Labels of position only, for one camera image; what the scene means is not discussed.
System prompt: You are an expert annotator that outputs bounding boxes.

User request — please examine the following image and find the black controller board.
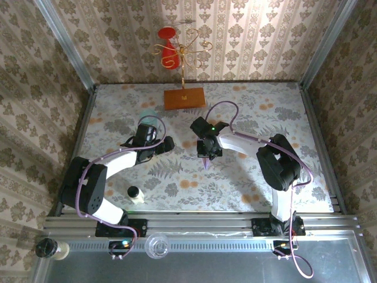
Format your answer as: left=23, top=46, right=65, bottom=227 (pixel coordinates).
left=272, top=239, right=299, bottom=256
left=108, top=239, right=134, bottom=257

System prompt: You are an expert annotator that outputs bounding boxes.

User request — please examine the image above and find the floral patterned table mat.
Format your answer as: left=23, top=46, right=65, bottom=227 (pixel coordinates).
left=63, top=82, right=335, bottom=213

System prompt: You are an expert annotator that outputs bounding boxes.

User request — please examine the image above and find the red plastic wine glass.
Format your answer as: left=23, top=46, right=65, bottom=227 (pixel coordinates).
left=157, top=27, right=180, bottom=70

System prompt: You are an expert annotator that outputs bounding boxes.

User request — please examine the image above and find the aluminium corner post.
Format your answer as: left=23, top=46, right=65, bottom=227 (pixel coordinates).
left=34, top=0, right=97, bottom=93
left=299, top=0, right=359, bottom=89

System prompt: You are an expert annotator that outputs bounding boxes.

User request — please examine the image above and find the aluminium cross rail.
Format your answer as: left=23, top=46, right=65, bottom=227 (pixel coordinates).
left=43, top=214, right=362, bottom=238

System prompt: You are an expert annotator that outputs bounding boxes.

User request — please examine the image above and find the grey metal tray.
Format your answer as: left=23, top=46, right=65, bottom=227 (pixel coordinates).
left=31, top=231, right=377, bottom=283

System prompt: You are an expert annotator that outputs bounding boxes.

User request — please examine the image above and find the teal translucent cup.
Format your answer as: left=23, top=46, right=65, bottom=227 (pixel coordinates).
left=138, top=108, right=160, bottom=126

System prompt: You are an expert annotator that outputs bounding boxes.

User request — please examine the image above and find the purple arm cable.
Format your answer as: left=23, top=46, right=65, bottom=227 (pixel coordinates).
left=204, top=100, right=315, bottom=279
left=75, top=115, right=166, bottom=261

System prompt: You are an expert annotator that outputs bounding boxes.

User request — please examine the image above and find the gold wire stand wooden base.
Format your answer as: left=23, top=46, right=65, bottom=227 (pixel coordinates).
left=151, top=28, right=214, bottom=111

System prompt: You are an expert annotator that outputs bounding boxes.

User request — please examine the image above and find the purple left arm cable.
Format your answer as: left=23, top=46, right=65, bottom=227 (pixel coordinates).
left=75, top=115, right=166, bottom=261

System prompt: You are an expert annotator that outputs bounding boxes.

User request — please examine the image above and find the large cream bottle black cap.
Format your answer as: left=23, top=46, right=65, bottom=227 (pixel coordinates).
left=35, top=238, right=71, bottom=261

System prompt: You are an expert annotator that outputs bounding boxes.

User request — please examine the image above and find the aluminium side rail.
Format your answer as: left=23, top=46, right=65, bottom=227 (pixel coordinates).
left=299, top=85, right=348, bottom=213
left=54, top=87, right=98, bottom=218

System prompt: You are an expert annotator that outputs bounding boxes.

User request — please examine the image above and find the small cream bottle black cap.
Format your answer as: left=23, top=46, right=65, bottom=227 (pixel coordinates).
left=126, top=186, right=145, bottom=206

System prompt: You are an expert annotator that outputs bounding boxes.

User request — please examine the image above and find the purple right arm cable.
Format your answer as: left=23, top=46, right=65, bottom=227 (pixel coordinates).
left=204, top=100, right=315, bottom=279

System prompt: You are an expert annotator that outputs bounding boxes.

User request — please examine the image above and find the clear glass dish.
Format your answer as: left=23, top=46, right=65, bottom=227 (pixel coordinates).
left=145, top=232, right=171, bottom=260

